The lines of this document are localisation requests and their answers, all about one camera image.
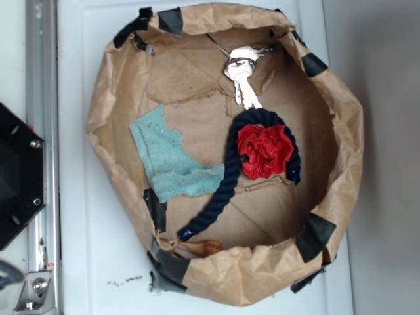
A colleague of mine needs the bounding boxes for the silver keys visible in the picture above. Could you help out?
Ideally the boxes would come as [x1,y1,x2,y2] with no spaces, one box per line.
[207,34,275,110]

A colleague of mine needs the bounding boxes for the light blue cloth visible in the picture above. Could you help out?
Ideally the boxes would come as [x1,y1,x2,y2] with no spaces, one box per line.
[129,104,224,203]

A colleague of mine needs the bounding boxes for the red crumpled paper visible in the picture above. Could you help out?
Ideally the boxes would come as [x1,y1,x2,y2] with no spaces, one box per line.
[236,124,295,180]

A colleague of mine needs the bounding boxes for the brown wooden object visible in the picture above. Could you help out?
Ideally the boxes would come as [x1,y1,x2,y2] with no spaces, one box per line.
[160,238,224,259]

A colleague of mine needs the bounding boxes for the brown paper bag bin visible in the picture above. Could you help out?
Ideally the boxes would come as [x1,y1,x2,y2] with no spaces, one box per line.
[87,3,364,306]

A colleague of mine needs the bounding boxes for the dark blue rope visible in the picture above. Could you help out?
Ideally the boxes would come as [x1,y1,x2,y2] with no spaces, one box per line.
[177,109,302,242]

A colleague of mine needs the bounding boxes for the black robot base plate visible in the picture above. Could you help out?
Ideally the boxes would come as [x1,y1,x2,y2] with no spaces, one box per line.
[1,104,45,250]

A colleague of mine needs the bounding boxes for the aluminium rail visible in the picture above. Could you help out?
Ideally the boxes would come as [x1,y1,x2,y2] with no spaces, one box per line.
[26,1,63,314]

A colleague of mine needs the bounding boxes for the metal corner bracket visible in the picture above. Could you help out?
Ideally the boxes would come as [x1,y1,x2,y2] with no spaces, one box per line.
[13,271,55,314]

